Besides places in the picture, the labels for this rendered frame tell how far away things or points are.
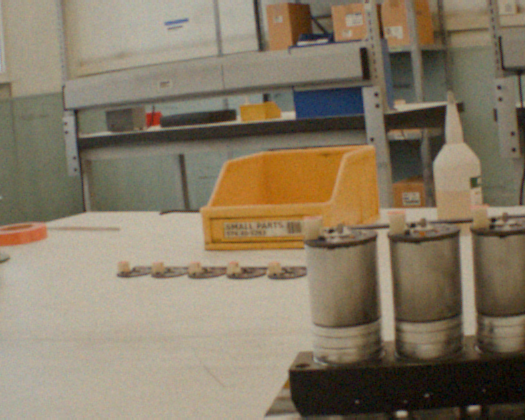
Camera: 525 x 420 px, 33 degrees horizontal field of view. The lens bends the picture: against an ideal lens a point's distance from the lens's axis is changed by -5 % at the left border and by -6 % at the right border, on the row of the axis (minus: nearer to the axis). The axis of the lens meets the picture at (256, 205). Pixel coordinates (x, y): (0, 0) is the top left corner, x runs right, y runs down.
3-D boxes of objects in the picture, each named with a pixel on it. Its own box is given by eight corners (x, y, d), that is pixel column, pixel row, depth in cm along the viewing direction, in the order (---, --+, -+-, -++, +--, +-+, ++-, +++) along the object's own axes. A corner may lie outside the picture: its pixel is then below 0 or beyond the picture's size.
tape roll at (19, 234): (-24, 244, 82) (-26, 232, 82) (26, 233, 86) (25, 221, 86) (7, 248, 78) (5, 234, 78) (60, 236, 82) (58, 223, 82)
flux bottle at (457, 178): (492, 230, 63) (481, 89, 61) (453, 238, 61) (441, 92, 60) (468, 225, 66) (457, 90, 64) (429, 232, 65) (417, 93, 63)
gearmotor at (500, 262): (546, 376, 28) (543, 225, 28) (475, 382, 29) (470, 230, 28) (541, 354, 31) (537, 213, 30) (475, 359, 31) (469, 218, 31)
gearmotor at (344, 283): (382, 388, 30) (373, 237, 29) (310, 391, 30) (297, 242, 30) (389, 365, 32) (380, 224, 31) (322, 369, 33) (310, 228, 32)
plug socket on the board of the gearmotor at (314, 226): (328, 239, 30) (326, 218, 30) (302, 240, 30) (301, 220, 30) (332, 234, 31) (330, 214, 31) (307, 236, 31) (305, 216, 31)
